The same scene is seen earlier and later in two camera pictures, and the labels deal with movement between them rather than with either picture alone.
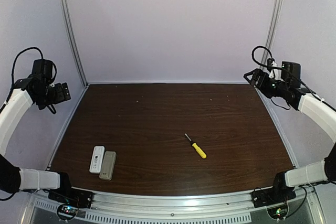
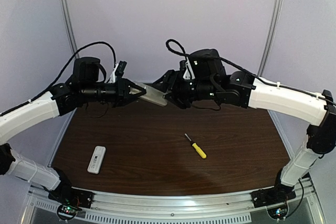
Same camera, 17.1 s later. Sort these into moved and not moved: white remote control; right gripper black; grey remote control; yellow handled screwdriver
Moved: right gripper black; grey remote control
Not moved: yellow handled screwdriver; white remote control
